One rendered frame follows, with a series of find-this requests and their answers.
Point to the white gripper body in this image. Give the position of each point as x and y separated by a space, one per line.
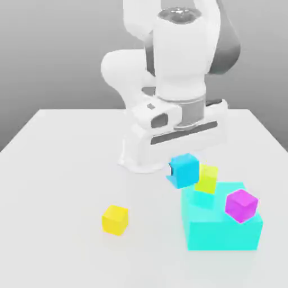
198 140

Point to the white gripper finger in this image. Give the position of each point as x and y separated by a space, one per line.
171 180

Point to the small blue cube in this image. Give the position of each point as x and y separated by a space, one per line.
185 171

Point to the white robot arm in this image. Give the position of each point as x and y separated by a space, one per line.
180 56

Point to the small lime cube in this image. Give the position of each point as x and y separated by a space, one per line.
208 180

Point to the small yellow cube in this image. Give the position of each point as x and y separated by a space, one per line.
115 220

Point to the small magenta cube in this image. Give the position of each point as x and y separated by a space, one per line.
240 205

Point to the large cyan box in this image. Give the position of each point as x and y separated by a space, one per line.
216 234

